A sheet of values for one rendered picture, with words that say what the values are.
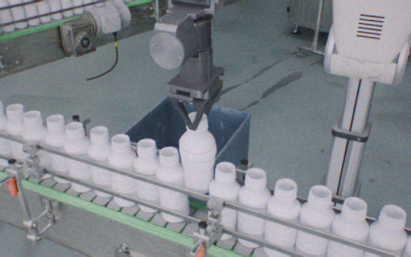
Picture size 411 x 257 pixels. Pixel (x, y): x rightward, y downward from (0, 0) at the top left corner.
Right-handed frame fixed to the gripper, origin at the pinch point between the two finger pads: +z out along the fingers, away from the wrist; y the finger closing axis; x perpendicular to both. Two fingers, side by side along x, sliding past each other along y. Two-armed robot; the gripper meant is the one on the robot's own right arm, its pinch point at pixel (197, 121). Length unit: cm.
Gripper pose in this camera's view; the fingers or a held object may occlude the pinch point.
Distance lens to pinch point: 80.1
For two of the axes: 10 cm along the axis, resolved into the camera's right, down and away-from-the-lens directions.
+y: -4.2, 4.8, -7.7
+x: 9.1, 2.2, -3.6
